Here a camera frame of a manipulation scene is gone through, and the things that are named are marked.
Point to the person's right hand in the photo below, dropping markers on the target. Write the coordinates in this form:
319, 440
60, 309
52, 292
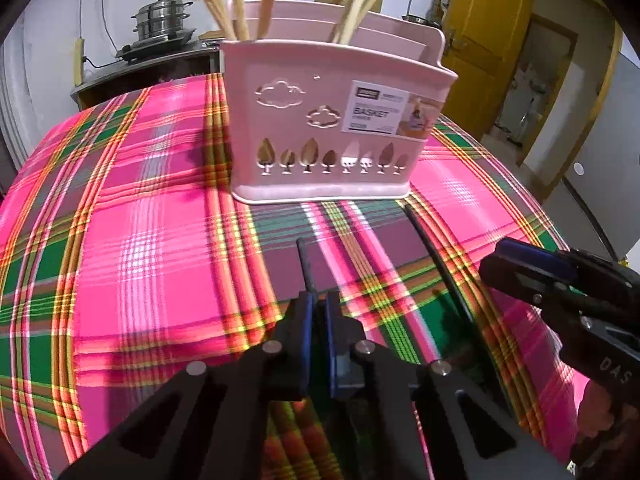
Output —
596, 415

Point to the black chopstick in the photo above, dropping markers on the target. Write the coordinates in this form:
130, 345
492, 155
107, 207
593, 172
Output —
440, 260
305, 270

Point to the pink plaid tablecloth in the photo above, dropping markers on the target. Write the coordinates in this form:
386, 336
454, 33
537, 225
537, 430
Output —
150, 240

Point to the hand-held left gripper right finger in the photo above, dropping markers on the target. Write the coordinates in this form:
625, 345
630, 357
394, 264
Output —
332, 322

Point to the yellow wooden door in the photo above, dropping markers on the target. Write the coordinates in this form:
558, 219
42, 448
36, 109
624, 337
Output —
487, 45

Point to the gas stove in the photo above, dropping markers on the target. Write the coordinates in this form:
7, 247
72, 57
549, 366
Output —
155, 47

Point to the white appliance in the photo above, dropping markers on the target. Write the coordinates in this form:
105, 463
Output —
529, 105

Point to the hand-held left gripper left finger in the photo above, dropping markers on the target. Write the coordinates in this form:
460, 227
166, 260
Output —
306, 322

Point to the kitchen counter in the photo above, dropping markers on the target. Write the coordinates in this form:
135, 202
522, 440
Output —
135, 77

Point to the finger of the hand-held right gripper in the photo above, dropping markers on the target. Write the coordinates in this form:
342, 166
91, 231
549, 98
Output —
535, 260
510, 280

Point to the yellow power strip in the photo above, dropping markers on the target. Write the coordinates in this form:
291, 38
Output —
78, 62

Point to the round wall socket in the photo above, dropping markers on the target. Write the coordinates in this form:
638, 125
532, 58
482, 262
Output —
579, 168

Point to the steel steamer pot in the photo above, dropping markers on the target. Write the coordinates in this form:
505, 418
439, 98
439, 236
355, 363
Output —
161, 17

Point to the pink plastic utensil basket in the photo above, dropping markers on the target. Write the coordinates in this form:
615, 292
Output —
320, 110

